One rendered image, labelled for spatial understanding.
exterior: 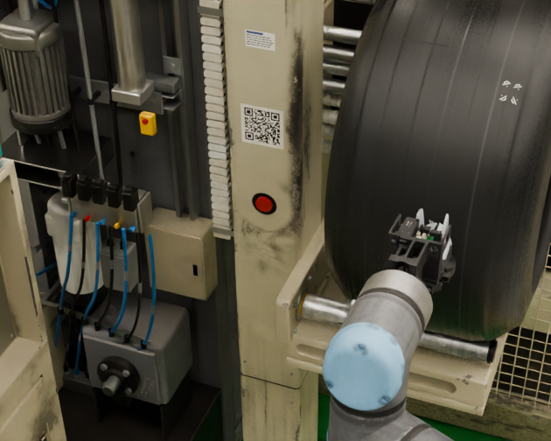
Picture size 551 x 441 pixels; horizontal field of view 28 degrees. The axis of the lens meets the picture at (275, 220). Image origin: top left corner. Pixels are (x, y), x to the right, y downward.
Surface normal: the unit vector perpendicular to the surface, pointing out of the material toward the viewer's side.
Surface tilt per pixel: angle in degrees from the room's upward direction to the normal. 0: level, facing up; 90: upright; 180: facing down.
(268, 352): 90
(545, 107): 55
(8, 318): 90
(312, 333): 0
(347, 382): 78
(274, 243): 90
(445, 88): 40
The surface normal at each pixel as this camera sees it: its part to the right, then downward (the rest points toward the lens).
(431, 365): -0.01, -0.79
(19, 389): 0.93, 0.21
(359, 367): -0.36, 0.40
